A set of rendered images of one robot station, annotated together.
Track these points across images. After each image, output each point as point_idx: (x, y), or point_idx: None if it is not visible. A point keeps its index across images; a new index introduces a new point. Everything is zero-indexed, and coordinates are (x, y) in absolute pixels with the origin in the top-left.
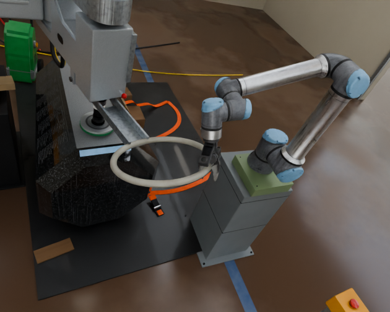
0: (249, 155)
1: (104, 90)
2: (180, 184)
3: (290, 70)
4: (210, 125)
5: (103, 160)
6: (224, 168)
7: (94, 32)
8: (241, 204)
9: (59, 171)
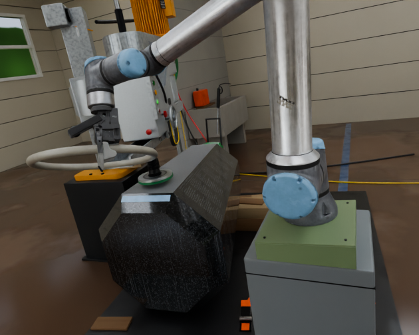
0: None
1: (134, 128)
2: (40, 157)
3: (210, 0)
4: (86, 87)
5: (139, 209)
6: None
7: None
8: (247, 276)
9: (109, 219)
